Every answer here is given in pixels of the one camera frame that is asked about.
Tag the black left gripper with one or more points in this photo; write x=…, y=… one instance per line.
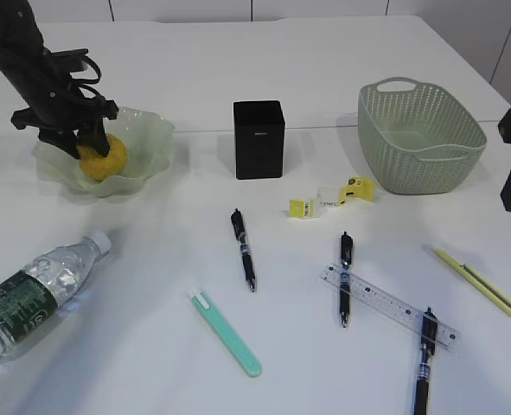
x=58, y=118

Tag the yellow pear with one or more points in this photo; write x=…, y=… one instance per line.
x=98, y=167

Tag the yellow white waste paper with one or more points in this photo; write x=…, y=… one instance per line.
x=332, y=197

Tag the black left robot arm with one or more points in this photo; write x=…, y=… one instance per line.
x=22, y=62

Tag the green glass wavy plate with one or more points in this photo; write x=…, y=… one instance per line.
x=148, y=139

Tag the green plastic woven basket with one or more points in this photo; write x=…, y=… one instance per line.
x=416, y=137

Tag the black pen near holder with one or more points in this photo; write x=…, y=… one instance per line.
x=246, y=258

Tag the clear plastic water bottle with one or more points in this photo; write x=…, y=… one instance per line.
x=33, y=294

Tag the black square pen holder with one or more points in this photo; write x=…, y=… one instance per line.
x=259, y=129

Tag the yellow utility knife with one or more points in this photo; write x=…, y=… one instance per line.
x=489, y=290

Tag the black pen under ruler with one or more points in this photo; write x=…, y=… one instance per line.
x=346, y=250

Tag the clear plastic ruler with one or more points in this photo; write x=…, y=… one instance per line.
x=388, y=305

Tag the black pen over ruler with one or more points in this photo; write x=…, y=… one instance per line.
x=429, y=331

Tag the teal utility knife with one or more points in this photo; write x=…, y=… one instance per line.
x=228, y=336

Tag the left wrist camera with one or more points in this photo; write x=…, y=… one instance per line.
x=69, y=61

